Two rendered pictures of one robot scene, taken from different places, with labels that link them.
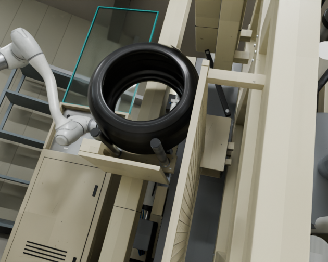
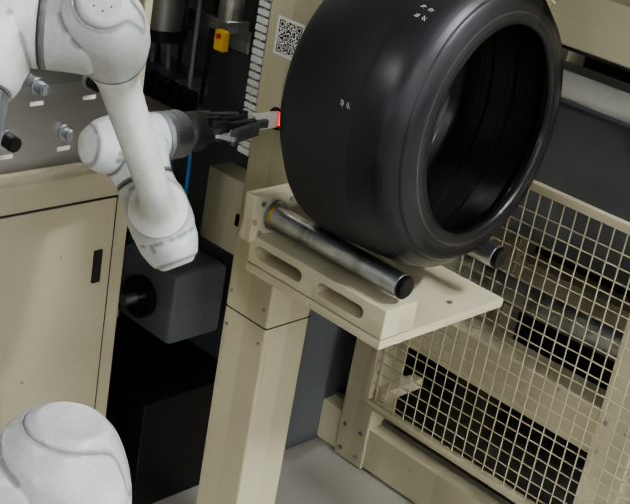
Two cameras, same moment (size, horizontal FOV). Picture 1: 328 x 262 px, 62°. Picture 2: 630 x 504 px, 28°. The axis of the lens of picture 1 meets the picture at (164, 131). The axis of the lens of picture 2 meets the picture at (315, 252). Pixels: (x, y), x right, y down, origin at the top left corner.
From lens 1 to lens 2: 2.49 m
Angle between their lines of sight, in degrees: 72
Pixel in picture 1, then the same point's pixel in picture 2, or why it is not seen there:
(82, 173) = (49, 235)
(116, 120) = (447, 246)
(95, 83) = (411, 175)
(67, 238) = not seen: hidden behind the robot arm
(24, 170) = not seen: outside the picture
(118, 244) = (281, 392)
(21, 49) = (117, 71)
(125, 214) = (291, 333)
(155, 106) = not seen: hidden behind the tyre
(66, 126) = (189, 221)
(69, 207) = (34, 339)
